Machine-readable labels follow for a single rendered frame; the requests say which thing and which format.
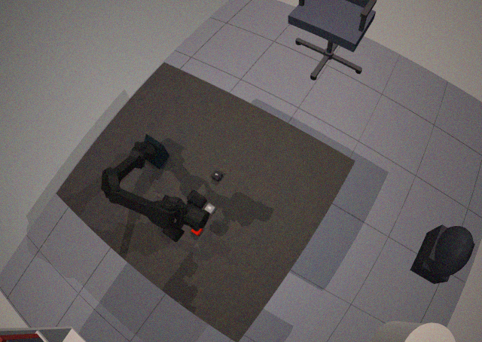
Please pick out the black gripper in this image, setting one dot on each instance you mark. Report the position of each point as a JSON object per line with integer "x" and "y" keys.
{"x": 194, "y": 198}

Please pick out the red block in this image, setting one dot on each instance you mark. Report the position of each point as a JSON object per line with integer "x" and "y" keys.
{"x": 198, "y": 232}

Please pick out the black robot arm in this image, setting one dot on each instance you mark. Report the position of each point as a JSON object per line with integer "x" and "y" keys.
{"x": 161, "y": 213}

